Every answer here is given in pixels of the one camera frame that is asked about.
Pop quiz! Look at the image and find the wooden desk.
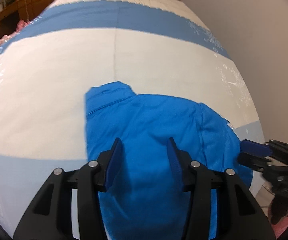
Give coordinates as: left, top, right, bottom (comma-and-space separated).
0, 0, 34, 38

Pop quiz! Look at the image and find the blue white bed sheet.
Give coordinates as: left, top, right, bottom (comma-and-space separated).
0, 1, 264, 237

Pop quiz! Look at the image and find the blue puffer jacket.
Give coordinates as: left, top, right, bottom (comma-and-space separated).
85, 82, 253, 239

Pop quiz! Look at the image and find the pink floral quilt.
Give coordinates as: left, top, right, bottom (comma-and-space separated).
0, 20, 32, 46

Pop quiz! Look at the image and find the pink knitted cloth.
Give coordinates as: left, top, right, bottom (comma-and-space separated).
271, 216, 288, 239

